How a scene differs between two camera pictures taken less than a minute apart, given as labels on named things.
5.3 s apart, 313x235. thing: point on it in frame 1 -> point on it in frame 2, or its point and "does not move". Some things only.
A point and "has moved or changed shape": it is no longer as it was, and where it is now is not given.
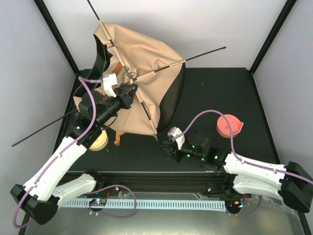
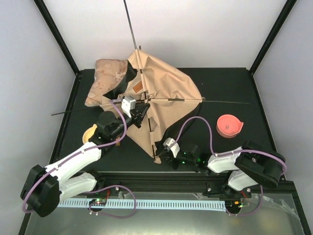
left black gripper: x=126 y=99 -> x=136 y=113
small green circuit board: x=99 y=201 does not move
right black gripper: x=174 y=152 -> x=169 y=156
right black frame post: x=272 y=35 does not move
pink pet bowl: x=222 y=127 does not move
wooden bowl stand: x=117 y=142 does not move
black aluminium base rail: x=211 y=183 does not move
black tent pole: x=77 y=110 -> x=167 y=100
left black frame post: x=55 y=32 does not move
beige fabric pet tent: x=124 y=56 has moved or changed shape
